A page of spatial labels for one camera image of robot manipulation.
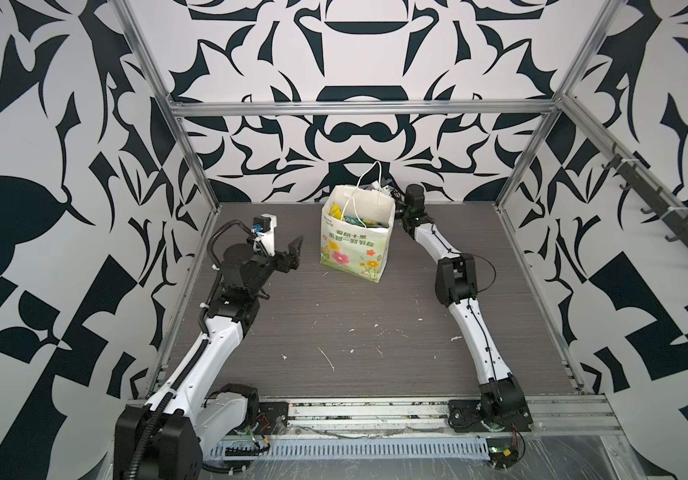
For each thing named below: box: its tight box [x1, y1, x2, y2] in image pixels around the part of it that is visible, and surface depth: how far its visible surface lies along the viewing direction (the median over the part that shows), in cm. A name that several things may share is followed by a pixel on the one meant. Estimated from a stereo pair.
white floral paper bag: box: [320, 161, 396, 283], surface depth 92 cm
